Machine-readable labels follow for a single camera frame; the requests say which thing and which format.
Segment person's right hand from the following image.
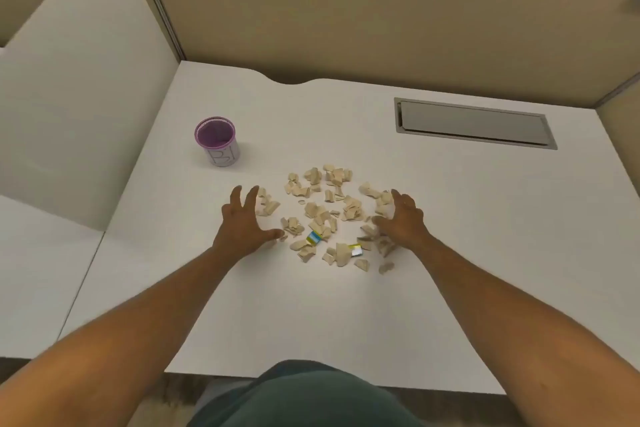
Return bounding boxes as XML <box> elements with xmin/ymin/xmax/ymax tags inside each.
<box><xmin>372</xmin><ymin>189</ymin><xmax>432</xmax><ymax>253</ymax></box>

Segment person's left hand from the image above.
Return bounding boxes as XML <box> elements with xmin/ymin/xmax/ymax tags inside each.
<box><xmin>212</xmin><ymin>185</ymin><xmax>286</xmax><ymax>263</ymax></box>

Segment person's right forearm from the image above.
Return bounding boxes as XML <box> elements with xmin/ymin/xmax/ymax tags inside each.
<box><xmin>412</xmin><ymin>234</ymin><xmax>640</xmax><ymax>427</ymax></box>

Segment person's left forearm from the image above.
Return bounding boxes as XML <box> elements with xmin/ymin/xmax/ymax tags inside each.
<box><xmin>0</xmin><ymin>244</ymin><xmax>238</xmax><ymax>427</ymax></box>

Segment pile of beige paper scraps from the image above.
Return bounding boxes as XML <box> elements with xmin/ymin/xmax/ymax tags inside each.
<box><xmin>255</xmin><ymin>164</ymin><xmax>401</xmax><ymax>276</ymax></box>

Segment purple and white cup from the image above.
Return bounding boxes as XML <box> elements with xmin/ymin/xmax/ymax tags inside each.
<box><xmin>194</xmin><ymin>116</ymin><xmax>241</xmax><ymax>168</ymax></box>

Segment person's teal shirt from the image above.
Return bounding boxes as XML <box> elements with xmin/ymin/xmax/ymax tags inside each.
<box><xmin>187</xmin><ymin>360</ymin><xmax>426</xmax><ymax>427</ymax></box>

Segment white desk divider panel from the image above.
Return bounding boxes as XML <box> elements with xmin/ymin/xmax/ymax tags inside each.
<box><xmin>0</xmin><ymin>0</ymin><xmax>181</xmax><ymax>233</ymax></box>

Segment white side desk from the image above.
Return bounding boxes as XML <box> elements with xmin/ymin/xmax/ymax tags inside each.
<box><xmin>0</xmin><ymin>194</ymin><xmax>107</xmax><ymax>360</ymax></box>

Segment grey desk cable hatch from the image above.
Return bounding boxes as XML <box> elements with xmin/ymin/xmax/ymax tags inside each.
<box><xmin>394</xmin><ymin>97</ymin><xmax>558</xmax><ymax>150</ymax></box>

